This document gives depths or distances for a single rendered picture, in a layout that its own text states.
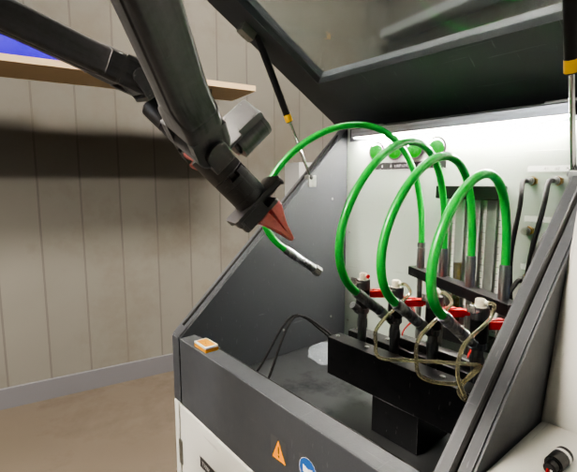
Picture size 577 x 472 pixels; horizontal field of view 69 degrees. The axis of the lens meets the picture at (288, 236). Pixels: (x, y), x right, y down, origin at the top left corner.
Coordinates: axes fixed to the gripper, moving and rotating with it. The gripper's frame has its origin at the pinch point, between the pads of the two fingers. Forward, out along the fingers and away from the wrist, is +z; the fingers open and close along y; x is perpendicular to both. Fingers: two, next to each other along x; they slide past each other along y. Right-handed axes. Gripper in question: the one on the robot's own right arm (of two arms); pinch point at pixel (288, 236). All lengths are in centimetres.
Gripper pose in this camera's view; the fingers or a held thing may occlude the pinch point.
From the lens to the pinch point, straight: 70.7
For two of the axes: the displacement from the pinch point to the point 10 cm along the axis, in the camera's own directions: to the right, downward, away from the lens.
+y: 6.5, -7.4, 1.8
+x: -4.0, -1.2, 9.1
